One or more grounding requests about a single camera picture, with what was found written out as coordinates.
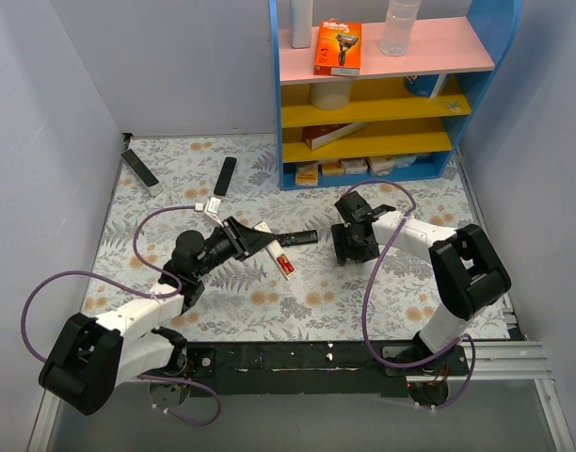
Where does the red battery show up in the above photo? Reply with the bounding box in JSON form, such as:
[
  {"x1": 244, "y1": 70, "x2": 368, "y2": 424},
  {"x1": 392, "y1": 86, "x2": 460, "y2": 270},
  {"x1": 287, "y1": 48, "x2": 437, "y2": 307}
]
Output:
[
  {"x1": 277, "y1": 258, "x2": 289, "y2": 274},
  {"x1": 278, "y1": 255, "x2": 295, "y2": 275}
]

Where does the white remote control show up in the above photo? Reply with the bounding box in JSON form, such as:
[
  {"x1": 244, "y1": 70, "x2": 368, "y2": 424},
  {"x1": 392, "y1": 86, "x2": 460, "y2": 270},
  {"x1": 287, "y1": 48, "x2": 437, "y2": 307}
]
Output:
[{"x1": 265, "y1": 239, "x2": 295, "y2": 281}]

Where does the white remote battery cover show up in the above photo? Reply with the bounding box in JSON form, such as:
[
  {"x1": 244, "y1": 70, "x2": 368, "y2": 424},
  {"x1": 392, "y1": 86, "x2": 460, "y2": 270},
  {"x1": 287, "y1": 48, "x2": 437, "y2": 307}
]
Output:
[{"x1": 344, "y1": 261, "x2": 360, "y2": 281}]

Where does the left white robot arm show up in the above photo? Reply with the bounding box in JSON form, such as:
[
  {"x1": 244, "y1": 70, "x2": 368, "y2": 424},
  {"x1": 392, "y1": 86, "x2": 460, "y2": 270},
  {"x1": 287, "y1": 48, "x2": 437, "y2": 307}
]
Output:
[{"x1": 39, "y1": 218, "x2": 276, "y2": 415}]

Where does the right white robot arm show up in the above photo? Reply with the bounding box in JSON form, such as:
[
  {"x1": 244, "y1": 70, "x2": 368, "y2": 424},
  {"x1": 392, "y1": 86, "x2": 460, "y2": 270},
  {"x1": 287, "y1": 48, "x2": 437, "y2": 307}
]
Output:
[{"x1": 331, "y1": 191, "x2": 512, "y2": 375}]

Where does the black remote with buttons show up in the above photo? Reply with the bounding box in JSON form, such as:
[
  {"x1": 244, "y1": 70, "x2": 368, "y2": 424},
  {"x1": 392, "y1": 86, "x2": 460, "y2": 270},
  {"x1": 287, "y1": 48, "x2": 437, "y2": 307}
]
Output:
[{"x1": 276, "y1": 230, "x2": 319, "y2": 248}]

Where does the slim black remote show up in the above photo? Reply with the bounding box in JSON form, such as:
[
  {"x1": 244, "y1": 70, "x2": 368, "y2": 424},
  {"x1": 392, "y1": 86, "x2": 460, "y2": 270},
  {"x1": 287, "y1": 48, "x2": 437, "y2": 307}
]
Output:
[{"x1": 214, "y1": 157, "x2": 237, "y2": 197}]

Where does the black and silver remote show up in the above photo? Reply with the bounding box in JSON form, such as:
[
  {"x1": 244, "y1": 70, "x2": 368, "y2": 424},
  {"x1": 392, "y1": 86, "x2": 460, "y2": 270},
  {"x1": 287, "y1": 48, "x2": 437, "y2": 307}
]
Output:
[{"x1": 120, "y1": 149, "x2": 163, "y2": 197}]

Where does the yellow small box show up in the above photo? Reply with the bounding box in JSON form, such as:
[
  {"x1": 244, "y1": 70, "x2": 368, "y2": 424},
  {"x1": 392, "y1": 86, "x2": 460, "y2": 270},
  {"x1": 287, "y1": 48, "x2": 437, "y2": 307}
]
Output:
[{"x1": 320, "y1": 160, "x2": 344, "y2": 177}]

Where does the orange snack box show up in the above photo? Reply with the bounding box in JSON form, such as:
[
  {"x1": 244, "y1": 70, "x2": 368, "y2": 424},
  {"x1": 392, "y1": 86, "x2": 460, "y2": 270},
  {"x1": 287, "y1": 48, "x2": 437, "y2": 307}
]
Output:
[{"x1": 295, "y1": 162, "x2": 319, "y2": 186}]

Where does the white orange small box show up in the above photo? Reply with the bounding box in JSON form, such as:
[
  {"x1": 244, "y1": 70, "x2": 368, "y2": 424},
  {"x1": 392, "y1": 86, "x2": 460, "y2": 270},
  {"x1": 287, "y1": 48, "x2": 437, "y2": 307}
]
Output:
[{"x1": 366, "y1": 155, "x2": 395, "y2": 176}]

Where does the floral table mat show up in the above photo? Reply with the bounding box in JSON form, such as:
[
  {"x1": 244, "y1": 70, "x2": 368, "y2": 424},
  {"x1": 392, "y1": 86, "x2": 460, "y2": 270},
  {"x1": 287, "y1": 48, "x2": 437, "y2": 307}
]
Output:
[{"x1": 74, "y1": 133, "x2": 510, "y2": 344}]

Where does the light blue small pack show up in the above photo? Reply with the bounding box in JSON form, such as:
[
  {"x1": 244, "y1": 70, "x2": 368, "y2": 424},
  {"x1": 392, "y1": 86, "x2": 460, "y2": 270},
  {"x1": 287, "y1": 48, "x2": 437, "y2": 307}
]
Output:
[{"x1": 393, "y1": 154, "x2": 417, "y2": 169}]

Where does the red and white flat box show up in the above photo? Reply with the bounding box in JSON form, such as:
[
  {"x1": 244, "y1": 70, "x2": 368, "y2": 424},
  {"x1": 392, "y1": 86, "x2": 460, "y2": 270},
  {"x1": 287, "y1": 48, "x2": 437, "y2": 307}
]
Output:
[{"x1": 301, "y1": 121, "x2": 368, "y2": 150}]

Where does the blue shelf unit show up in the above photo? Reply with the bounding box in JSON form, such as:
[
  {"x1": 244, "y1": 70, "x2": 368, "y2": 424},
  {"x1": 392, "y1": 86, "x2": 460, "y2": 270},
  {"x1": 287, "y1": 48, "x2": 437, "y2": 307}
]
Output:
[{"x1": 268, "y1": 1, "x2": 522, "y2": 190}]

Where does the white cylinder container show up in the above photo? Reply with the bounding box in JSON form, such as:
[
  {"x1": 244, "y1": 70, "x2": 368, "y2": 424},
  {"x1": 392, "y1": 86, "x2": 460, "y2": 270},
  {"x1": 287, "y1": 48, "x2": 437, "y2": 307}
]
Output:
[{"x1": 309, "y1": 80, "x2": 353, "y2": 111}]

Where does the blue round tin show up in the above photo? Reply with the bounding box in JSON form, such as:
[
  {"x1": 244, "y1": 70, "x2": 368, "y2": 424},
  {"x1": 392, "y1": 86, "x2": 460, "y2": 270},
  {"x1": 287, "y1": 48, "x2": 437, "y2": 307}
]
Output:
[{"x1": 404, "y1": 73, "x2": 451, "y2": 99}]

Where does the orange razor box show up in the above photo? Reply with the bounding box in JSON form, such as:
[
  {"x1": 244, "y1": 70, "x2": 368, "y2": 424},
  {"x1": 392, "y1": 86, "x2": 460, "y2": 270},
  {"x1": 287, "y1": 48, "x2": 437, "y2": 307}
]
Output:
[{"x1": 313, "y1": 20, "x2": 362, "y2": 77}]

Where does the white tall bottle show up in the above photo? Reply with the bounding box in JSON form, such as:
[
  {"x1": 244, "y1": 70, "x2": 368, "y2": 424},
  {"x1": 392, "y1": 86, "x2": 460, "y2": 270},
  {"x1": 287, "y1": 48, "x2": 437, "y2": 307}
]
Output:
[{"x1": 290, "y1": 0, "x2": 313, "y2": 49}]

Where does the clear plastic bottle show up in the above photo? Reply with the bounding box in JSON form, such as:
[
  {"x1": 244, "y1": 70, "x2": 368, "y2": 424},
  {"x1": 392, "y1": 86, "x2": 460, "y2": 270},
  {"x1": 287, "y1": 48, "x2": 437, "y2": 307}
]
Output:
[{"x1": 379, "y1": 0, "x2": 422, "y2": 57}]

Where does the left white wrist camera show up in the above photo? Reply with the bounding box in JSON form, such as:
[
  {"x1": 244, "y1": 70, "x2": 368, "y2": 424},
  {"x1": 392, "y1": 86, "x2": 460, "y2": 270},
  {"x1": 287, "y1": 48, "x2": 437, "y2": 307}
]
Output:
[{"x1": 194, "y1": 196, "x2": 224, "y2": 228}]

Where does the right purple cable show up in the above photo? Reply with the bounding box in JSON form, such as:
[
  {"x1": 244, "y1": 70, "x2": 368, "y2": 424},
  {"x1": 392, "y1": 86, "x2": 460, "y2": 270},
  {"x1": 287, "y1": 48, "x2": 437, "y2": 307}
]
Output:
[{"x1": 340, "y1": 180, "x2": 477, "y2": 415}]

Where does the purple cable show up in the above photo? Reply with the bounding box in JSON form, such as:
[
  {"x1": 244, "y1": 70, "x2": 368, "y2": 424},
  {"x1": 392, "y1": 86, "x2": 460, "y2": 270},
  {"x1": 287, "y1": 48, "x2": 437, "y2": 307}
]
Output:
[
  {"x1": 340, "y1": 180, "x2": 477, "y2": 415},
  {"x1": 20, "y1": 202, "x2": 222, "y2": 428}
]

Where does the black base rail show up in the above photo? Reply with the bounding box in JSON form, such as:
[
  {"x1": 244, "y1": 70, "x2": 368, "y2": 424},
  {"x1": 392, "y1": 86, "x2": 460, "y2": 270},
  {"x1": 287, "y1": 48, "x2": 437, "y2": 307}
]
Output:
[{"x1": 141, "y1": 339, "x2": 468, "y2": 406}]

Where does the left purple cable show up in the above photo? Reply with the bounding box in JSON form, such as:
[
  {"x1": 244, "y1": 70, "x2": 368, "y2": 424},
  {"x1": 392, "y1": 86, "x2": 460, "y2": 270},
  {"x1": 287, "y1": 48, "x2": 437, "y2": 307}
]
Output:
[{"x1": 20, "y1": 202, "x2": 222, "y2": 428}]

